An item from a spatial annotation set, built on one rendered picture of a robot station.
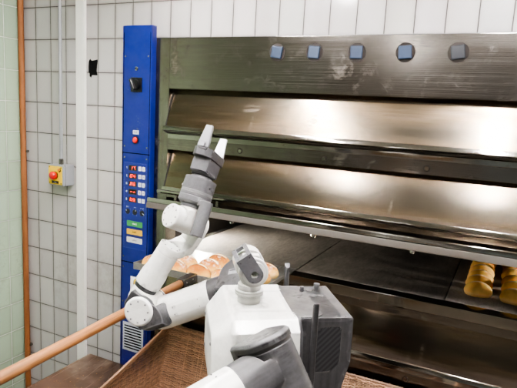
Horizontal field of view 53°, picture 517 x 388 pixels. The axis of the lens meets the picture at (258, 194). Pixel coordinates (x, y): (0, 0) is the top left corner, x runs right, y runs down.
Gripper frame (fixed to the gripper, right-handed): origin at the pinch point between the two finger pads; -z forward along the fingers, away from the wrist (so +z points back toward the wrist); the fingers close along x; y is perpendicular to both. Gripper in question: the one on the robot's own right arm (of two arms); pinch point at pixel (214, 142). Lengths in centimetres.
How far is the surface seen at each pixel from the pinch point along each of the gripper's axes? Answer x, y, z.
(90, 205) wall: -84, 94, 22
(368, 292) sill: -73, -44, 24
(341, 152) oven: -55, -23, -22
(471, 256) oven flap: -47, -73, 5
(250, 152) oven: -61, 14, -15
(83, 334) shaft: 1, 18, 60
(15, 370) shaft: 21, 19, 68
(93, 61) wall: -58, 101, -40
